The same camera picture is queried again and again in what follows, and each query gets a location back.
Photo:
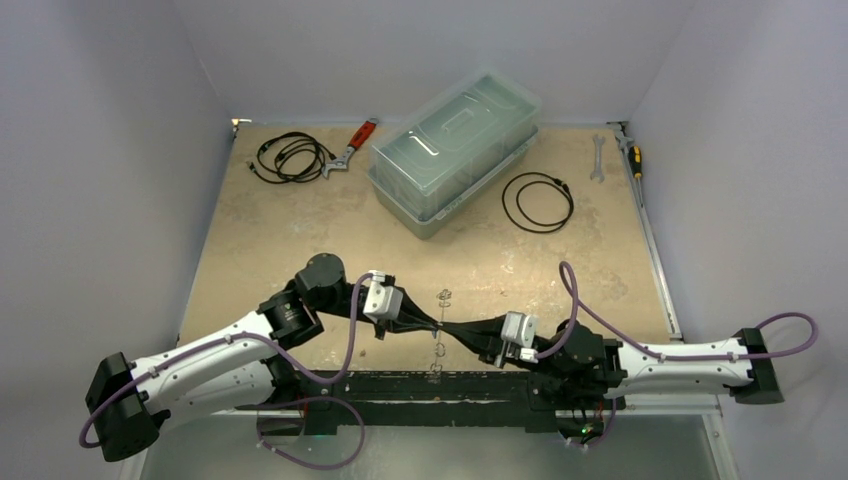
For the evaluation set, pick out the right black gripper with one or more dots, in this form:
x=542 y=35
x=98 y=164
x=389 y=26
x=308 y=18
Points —
x=495 y=345

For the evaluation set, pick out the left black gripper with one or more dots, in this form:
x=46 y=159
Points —
x=410 y=317

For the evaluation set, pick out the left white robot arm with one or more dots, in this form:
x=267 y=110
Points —
x=247 y=363

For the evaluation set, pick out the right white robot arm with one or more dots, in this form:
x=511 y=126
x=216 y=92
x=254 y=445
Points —
x=577 y=367

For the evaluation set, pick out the clear plastic storage box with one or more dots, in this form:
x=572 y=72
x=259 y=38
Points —
x=451 y=149

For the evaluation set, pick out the silver open-end spanner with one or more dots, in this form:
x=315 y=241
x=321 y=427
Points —
x=597 y=172

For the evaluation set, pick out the yellow black screwdriver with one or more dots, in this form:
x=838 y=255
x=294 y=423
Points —
x=635 y=162

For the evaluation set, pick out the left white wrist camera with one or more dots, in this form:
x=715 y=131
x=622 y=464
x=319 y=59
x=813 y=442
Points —
x=383 y=299

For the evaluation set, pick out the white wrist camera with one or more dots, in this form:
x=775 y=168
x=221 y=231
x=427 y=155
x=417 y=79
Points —
x=383 y=299
x=517 y=336

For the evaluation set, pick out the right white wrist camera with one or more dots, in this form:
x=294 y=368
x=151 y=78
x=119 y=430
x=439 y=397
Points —
x=517 y=336

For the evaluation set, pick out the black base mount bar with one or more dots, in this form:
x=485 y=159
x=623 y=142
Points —
x=533 y=402

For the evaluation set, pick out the red handled adjustable wrench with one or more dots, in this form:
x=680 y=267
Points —
x=341 y=163

